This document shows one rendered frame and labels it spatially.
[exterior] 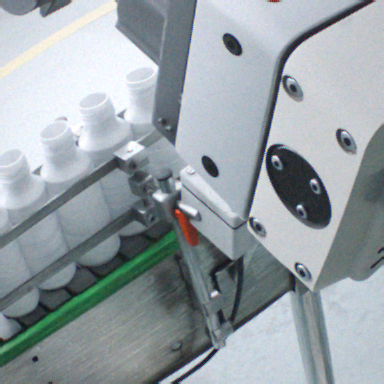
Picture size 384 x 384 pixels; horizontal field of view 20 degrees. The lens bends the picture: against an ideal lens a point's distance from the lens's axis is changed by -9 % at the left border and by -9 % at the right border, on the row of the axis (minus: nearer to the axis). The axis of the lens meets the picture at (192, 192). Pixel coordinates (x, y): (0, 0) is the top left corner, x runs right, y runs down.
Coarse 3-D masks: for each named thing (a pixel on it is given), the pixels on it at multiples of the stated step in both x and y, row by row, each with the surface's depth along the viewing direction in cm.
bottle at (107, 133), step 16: (96, 96) 125; (80, 112) 124; (96, 112) 122; (112, 112) 124; (96, 128) 124; (112, 128) 124; (128, 128) 125; (80, 144) 125; (96, 144) 124; (112, 144) 124; (96, 160) 125; (112, 176) 126; (128, 176) 126; (112, 192) 127; (128, 192) 127; (112, 208) 128; (128, 208) 128; (128, 224) 129
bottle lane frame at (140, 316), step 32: (160, 256) 129; (224, 256) 135; (256, 256) 138; (96, 288) 125; (128, 288) 127; (160, 288) 130; (256, 288) 140; (288, 288) 144; (64, 320) 123; (96, 320) 126; (128, 320) 129; (160, 320) 132; (192, 320) 135; (0, 352) 119; (32, 352) 121; (64, 352) 124; (96, 352) 127; (128, 352) 131; (160, 352) 134; (192, 352) 137
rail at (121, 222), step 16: (144, 144) 125; (112, 160) 123; (96, 176) 122; (64, 192) 120; (80, 192) 121; (48, 208) 119; (16, 224) 117; (32, 224) 119; (112, 224) 125; (0, 240) 116; (96, 240) 125; (64, 256) 123; (80, 256) 124; (48, 272) 122; (16, 288) 120; (32, 288) 121; (0, 304) 119
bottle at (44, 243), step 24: (0, 168) 118; (24, 168) 119; (24, 192) 119; (48, 192) 122; (24, 216) 120; (48, 216) 121; (24, 240) 121; (48, 240) 122; (48, 264) 123; (72, 264) 126; (48, 288) 125
